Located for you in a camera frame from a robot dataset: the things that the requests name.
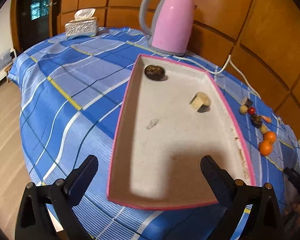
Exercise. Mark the small orange carrot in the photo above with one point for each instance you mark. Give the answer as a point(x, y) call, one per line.
point(266, 119)

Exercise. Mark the red cherry tomato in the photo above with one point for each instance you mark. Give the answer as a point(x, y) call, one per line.
point(251, 110)

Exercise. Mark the white low bench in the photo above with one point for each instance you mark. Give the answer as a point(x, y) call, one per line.
point(6, 57)

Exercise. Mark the white embossed tissue box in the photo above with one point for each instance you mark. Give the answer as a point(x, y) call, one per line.
point(83, 24)

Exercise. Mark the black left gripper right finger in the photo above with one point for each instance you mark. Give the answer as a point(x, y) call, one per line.
point(264, 221)

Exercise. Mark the pink rimmed white tray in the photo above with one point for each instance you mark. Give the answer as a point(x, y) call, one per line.
point(160, 140)

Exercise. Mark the small wooden stool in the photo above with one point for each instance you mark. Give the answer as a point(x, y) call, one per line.
point(7, 70)

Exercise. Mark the tan round longan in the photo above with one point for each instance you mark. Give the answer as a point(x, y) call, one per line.
point(243, 109)
point(263, 129)

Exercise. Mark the person's hand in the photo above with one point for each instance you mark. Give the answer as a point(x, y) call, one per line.
point(291, 214)

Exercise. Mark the dark brown mangosteen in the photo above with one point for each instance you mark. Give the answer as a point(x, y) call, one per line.
point(155, 73)
point(256, 120)

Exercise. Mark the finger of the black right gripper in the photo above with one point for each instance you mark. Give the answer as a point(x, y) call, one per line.
point(293, 177)

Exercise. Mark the orange mandarin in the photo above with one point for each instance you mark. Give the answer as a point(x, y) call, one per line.
point(265, 148)
point(270, 137)

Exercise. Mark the blue plaid tablecloth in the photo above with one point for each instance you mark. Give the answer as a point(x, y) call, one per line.
point(71, 93)

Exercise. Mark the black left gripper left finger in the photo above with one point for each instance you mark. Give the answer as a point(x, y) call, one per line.
point(34, 221)

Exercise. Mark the dark wooden door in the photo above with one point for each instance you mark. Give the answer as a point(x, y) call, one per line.
point(36, 21)

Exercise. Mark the pink electric kettle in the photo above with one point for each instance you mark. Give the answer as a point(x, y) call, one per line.
point(171, 25)

